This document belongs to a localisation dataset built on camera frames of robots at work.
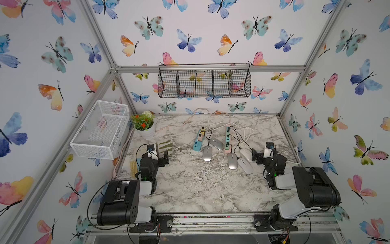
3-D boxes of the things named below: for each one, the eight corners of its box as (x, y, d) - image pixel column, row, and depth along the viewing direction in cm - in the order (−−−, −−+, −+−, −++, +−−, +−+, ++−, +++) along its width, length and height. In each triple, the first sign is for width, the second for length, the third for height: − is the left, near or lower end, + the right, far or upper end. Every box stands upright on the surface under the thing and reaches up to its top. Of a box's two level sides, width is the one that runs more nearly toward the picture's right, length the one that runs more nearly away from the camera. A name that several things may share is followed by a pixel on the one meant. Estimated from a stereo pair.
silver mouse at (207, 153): (203, 161, 98) (203, 159, 96) (203, 147, 104) (203, 145, 103) (212, 161, 98) (212, 159, 96) (211, 147, 104) (211, 145, 103)
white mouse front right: (248, 176, 91) (249, 174, 89) (236, 161, 98) (236, 159, 96) (254, 172, 93) (255, 170, 91) (241, 158, 99) (242, 156, 97)
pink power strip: (224, 153, 100) (226, 146, 94) (224, 132, 111) (225, 125, 105) (230, 154, 100) (232, 147, 94) (229, 132, 111) (231, 125, 105)
